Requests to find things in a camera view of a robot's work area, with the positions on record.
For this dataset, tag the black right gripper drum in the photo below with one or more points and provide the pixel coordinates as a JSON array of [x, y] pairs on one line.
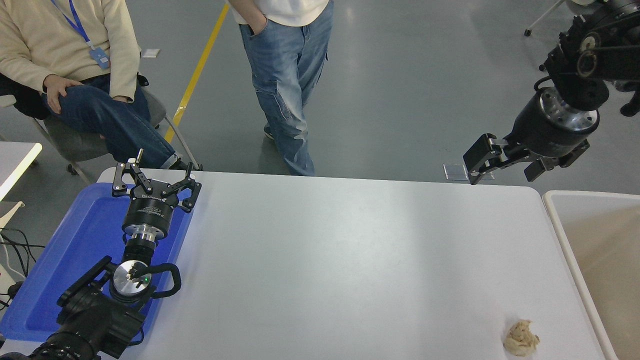
[[542, 132]]

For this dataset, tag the seated person's right hand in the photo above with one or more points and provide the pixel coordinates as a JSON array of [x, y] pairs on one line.
[[57, 90]]

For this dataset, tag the large pale bin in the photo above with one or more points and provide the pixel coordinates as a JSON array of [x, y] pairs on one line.
[[605, 250]]

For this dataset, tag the clear floor plate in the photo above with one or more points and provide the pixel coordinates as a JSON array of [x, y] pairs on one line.
[[489, 175], [454, 172]]

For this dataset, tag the grey chair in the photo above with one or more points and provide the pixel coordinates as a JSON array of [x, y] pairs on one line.
[[75, 145]]

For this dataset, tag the blue plastic tray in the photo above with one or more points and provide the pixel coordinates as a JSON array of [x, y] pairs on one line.
[[80, 235]]

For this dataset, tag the standing person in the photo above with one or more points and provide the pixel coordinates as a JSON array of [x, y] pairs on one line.
[[285, 75]]

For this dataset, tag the white wheeled office chair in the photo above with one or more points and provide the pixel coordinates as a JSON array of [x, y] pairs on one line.
[[542, 17]]

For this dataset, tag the white side table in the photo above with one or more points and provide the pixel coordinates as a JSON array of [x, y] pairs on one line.
[[15, 160]]

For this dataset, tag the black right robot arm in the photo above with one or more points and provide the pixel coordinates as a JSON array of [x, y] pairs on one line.
[[590, 55]]

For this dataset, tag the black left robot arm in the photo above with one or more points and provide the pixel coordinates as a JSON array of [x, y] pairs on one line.
[[85, 320]]

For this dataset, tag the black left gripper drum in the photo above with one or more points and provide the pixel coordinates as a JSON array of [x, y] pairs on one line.
[[150, 210]]

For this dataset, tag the seated person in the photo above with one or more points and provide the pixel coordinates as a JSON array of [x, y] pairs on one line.
[[45, 35]]

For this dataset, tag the tan paper ball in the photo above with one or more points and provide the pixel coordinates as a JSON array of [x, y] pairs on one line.
[[521, 340]]

